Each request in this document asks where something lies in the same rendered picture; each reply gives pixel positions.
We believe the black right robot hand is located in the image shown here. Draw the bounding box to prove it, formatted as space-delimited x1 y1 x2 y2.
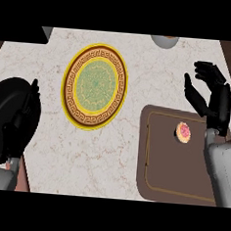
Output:
179 59 231 138

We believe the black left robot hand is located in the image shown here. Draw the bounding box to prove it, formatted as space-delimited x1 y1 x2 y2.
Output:
0 75 45 169

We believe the yellow brown patterned plate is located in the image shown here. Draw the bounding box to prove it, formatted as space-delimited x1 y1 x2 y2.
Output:
58 40 132 135

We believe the pink frosted cupcake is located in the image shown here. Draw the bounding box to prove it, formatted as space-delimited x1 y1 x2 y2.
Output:
174 120 194 145

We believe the grey bowl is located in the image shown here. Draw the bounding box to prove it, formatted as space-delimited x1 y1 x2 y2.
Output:
149 34 181 51

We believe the black appliance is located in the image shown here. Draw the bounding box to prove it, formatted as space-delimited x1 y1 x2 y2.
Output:
0 22 55 46

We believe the brown tray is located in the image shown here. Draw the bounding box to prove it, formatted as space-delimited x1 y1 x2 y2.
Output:
133 103 231 208

